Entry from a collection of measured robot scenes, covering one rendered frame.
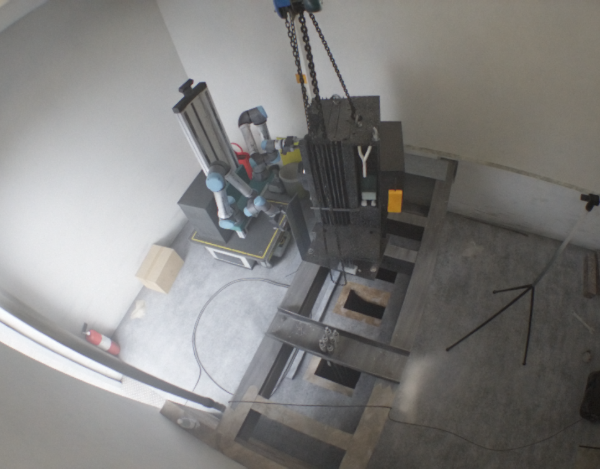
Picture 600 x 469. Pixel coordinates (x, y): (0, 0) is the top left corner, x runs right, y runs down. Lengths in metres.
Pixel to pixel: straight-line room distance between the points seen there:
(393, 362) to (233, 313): 1.66
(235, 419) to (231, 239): 1.73
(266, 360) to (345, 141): 1.41
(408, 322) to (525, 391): 1.34
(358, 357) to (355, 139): 1.27
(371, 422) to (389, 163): 1.45
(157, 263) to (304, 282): 1.75
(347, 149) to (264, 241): 1.55
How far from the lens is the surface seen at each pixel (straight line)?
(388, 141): 1.91
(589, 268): 3.69
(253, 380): 2.15
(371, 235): 2.17
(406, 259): 2.36
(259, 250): 2.97
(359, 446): 2.00
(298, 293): 2.28
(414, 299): 2.22
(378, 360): 2.05
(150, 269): 3.53
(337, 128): 1.82
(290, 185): 3.52
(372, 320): 2.85
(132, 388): 3.44
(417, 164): 3.01
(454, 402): 2.76
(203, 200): 2.87
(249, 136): 2.55
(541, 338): 3.18
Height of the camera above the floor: 2.66
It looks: 52 degrees down
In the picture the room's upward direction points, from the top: 18 degrees counter-clockwise
